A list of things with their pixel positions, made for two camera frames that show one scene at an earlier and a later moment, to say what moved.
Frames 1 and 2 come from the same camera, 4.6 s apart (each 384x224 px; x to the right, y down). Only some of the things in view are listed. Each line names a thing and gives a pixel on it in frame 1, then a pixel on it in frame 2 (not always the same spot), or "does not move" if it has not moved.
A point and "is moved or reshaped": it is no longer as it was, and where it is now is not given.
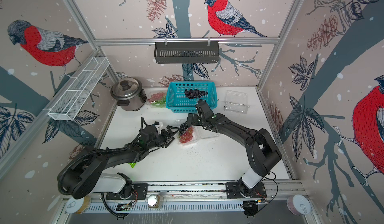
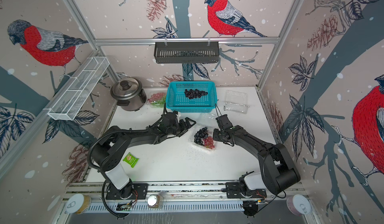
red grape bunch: (156, 97) does not move
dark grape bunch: (183, 126) is moved or reshaped
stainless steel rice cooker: (129, 94) does not move
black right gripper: (189, 118) to (215, 134)
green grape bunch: (160, 104) does not move
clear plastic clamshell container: (156, 99) does not move
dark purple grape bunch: (191, 94) does not move
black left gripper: (168, 128) to (188, 126)
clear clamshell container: (236, 101) does not move
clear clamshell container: (199, 132) is moved or reshaped
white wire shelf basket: (78, 89) does not move
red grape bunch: (187, 136) to (209, 142)
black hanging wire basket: (186, 53) does not move
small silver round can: (153, 201) does not move
